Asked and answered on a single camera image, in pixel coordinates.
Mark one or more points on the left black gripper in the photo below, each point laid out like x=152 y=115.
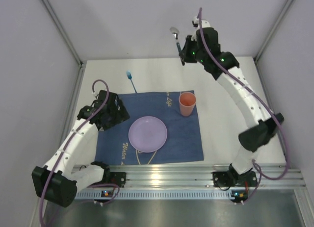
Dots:
x=120 y=112

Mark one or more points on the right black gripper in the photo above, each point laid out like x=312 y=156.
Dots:
x=185 y=49

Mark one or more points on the metal spoon teal handle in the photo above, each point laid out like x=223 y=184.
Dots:
x=176 y=32

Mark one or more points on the purple plastic plate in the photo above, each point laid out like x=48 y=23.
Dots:
x=147 y=134

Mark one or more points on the orange plastic cup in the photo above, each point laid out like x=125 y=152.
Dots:
x=187 y=101

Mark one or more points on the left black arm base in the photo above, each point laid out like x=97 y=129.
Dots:
x=118 y=178

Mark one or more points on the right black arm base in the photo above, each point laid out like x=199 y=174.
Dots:
x=224 y=179

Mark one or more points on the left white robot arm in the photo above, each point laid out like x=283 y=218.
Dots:
x=55 y=181

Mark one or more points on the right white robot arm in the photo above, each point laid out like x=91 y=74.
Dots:
x=203 y=47

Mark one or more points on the blue plastic fork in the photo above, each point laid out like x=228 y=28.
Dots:
x=130 y=78

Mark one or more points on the perforated grey cable duct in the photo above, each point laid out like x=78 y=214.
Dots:
x=105 y=194

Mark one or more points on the right aluminium frame post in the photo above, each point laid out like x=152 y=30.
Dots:
x=274 y=28

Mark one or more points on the aluminium frame post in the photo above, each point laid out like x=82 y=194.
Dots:
x=274 y=28
x=57 y=23

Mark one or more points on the left aluminium frame post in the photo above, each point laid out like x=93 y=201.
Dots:
x=57 y=23

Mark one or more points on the aluminium mounting rail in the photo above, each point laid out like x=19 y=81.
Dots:
x=193 y=177

